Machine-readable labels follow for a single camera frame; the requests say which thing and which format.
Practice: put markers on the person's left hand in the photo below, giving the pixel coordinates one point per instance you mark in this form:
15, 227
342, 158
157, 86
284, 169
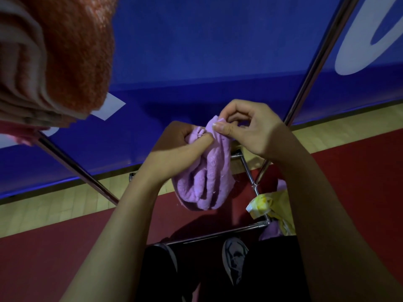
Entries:
170, 154

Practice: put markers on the person's right hand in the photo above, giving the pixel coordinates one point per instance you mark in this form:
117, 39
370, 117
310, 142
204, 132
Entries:
261, 132

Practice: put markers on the purple towel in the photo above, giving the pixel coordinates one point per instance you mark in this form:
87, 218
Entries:
270, 231
207, 172

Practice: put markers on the yellow white cloth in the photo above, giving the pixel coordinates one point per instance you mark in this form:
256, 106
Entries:
270, 204

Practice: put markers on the metal drying rack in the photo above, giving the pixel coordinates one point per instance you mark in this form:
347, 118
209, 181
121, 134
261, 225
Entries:
318, 59

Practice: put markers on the orange patterned towel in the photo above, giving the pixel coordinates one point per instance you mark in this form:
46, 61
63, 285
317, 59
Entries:
69, 56

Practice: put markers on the pink towel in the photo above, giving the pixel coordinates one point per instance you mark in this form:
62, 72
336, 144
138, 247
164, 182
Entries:
19, 135

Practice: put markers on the person's right forearm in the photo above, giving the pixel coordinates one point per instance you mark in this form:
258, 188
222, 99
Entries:
343, 235

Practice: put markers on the person's left forearm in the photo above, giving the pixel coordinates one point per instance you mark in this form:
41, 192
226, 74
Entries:
116, 248

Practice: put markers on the person's left grey shoe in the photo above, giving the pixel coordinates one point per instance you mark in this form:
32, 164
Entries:
168, 257

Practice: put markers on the person's grey shoe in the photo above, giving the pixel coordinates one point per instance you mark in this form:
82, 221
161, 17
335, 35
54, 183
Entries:
234, 257
168, 257

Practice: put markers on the person's right grey shoe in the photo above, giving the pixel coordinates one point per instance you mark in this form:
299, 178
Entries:
234, 257

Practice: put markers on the person's black trousers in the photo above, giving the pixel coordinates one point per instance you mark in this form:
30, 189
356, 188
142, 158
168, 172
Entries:
274, 270

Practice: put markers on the blue banner with white print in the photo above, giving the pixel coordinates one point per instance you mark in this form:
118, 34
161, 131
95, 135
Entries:
204, 43

